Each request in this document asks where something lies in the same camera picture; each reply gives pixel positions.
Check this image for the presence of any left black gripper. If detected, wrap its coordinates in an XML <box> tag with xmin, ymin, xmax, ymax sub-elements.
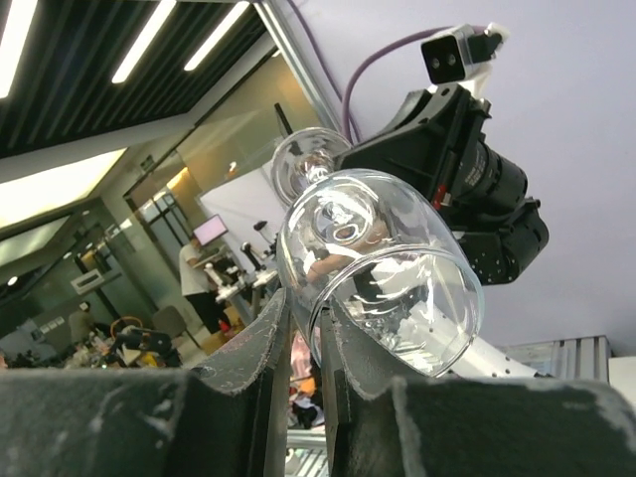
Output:
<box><xmin>336</xmin><ymin>86</ymin><xmax>528</xmax><ymax>209</ymax></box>

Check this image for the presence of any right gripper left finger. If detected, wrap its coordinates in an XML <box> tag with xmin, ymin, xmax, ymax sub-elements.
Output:
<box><xmin>1</xmin><ymin>290</ymin><xmax>289</xmax><ymax>476</ymax></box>

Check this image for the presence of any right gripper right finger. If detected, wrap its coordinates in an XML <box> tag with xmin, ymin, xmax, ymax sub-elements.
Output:
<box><xmin>320</xmin><ymin>304</ymin><xmax>635</xmax><ymax>476</ymax></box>

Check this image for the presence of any clear wine glass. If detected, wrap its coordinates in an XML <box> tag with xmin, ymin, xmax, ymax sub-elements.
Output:
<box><xmin>271</xmin><ymin>127</ymin><xmax>484</xmax><ymax>377</ymax></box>

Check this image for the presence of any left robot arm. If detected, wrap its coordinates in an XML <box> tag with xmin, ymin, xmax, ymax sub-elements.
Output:
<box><xmin>336</xmin><ymin>84</ymin><xmax>550</xmax><ymax>285</ymax></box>

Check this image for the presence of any man in white shirt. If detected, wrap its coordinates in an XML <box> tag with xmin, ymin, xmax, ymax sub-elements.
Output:
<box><xmin>178</xmin><ymin>235</ymin><xmax>226</xmax><ymax>335</ymax></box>

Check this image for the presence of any pink screen monitor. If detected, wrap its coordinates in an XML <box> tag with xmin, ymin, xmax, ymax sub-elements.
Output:
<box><xmin>193</xmin><ymin>215</ymin><xmax>228</xmax><ymax>245</ymax></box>

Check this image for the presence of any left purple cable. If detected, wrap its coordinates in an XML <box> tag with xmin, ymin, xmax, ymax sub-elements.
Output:
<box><xmin>287</xmin><ymin>0</ymin><xmax>493</xmax><ymax>145</ymax></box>

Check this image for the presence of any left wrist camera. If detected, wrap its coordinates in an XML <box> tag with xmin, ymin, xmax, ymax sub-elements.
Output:
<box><xmin>420</xmin><ymin>23</ymin><xmax>510</xmax><ymax>99</ymax></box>

